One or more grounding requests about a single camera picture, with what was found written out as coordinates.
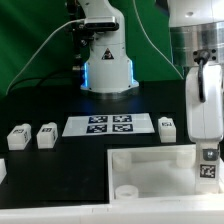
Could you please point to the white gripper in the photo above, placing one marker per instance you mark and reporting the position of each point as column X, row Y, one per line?
column 205, row 119

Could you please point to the white square tabletop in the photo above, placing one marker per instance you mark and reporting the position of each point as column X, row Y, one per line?
column 153, row 172

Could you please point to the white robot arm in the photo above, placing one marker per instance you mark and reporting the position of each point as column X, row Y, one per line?
column 197, row 41

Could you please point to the white L-shaped obstacle fence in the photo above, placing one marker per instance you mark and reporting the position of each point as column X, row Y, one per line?
column 51, row 189

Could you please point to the white sheet with tags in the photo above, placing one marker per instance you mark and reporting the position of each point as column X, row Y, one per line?
column 108, row 125

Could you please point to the grey camera on stand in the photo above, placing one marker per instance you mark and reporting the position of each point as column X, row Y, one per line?
column 98, row 24

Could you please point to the black camera stand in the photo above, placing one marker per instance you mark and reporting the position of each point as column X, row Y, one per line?
column 80, row 39

